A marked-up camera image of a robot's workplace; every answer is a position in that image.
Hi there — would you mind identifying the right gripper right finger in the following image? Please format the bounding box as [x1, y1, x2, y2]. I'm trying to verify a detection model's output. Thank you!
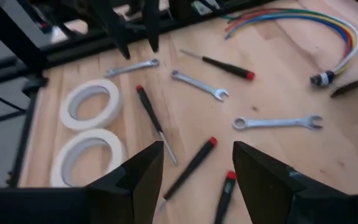
[232, 141, 351, 224]

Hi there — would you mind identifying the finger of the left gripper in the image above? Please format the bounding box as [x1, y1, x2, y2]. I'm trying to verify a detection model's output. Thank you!
[88, 0, 132, 60]
[143, 0, 161, 53]

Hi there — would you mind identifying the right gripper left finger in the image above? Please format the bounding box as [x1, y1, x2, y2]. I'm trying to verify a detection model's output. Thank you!
[85, 141, 165, 224]

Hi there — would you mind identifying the silver combination wrench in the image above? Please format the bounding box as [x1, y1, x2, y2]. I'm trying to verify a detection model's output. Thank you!
[231, 114, 324, 131]
[104, 58, 161, 78]
[170, 69, 230, 102]

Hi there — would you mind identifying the white masking tape roll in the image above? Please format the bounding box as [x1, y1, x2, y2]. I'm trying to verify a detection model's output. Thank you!
[58, 78, 123, 132]
[50, 128, 126, 189]

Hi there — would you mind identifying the black aluminium table frame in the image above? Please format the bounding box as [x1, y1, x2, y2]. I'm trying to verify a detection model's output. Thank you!
[0, 0, 279, 189]

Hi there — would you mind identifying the multicoloured cable bundle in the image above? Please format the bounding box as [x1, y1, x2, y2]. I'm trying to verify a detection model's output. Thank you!
[223, 7, 358, 87]

